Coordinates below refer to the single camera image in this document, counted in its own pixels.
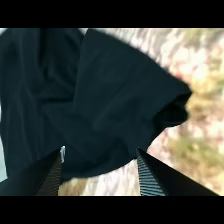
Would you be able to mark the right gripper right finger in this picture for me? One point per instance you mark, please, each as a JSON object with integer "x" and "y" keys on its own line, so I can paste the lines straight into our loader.
{"x": 166, "y": 181}

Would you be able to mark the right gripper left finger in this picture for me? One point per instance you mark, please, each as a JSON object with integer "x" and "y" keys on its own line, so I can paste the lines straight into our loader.
{"x": 36, "y": 180}

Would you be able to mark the black T-shirt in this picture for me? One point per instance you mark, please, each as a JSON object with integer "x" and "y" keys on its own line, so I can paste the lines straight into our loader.
{"x": 100, "y": 100}

